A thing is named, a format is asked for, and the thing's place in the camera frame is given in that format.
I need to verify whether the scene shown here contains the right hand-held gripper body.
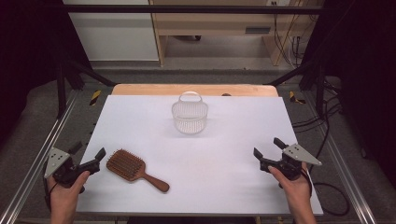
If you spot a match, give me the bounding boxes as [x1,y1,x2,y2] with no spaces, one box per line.
[260,143,323,181]

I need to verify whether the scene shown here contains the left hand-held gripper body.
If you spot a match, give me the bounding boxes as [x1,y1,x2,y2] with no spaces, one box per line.
[44,147,101,189]

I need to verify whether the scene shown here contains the wooden hairbrush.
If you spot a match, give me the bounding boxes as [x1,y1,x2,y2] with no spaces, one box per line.
[106,148,171,194]

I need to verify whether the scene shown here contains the white wire basket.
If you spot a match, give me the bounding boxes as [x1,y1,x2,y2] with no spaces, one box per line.
[171,91,209,135]

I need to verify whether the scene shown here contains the person's right hand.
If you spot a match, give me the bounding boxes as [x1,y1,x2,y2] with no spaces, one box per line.
[267,165,313,205]

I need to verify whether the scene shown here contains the person's left hand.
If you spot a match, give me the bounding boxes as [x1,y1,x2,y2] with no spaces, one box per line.
[47,171,92,208]

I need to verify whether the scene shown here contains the wooden table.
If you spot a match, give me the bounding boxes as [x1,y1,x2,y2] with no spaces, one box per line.
[111,83,279,98]

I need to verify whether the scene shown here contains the black curtain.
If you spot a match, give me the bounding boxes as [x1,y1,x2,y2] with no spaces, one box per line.
[0,0,92,146]
[301,0,396,189]

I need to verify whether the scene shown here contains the white cabinet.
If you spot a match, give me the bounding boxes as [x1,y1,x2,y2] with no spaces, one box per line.
[62,0,161,63]

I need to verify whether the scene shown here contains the light wooden desk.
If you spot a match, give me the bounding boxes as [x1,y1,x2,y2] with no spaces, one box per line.
[148,0,325,67]

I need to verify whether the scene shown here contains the aluminium floor rail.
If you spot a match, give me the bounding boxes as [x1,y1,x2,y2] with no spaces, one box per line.
[0,90,80,224]
[303,92,378,224]

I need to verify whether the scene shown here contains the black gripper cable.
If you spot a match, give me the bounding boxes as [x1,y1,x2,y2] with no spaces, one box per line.
[304,167,351,217]
[42,176,60,213]

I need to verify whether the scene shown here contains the black floor cables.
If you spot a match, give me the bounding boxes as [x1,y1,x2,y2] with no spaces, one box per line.
[291,78,344,164]

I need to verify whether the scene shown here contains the black upright frame post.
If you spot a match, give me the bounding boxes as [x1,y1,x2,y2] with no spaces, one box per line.
[55,59,68,119]
[314,66,327,118]

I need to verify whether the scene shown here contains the black diagonal frame strut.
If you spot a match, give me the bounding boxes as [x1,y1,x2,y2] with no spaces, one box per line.
[65,59,118,88]
[265,61,316,87]

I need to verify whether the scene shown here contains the black cables behind desk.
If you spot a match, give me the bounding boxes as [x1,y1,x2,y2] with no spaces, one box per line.
[272,13,305,68]

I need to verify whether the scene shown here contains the black horizontal frame bar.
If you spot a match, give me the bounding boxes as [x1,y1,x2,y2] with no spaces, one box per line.
[60,4,325,15]

